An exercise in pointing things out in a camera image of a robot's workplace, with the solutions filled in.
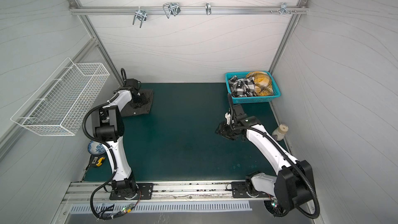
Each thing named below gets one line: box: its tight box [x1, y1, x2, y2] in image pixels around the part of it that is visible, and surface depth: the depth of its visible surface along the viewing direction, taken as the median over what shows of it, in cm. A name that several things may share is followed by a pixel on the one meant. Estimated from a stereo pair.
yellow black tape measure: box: [89, 154, 106, 167], surface depth 82 cm
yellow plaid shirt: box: [246, 71, 274, 97], surface depth 109 cm
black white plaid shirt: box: [228, 75, 257, 98], surface depth 109 cm
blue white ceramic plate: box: [87, 140, 106, 156], surface depth 87 cm
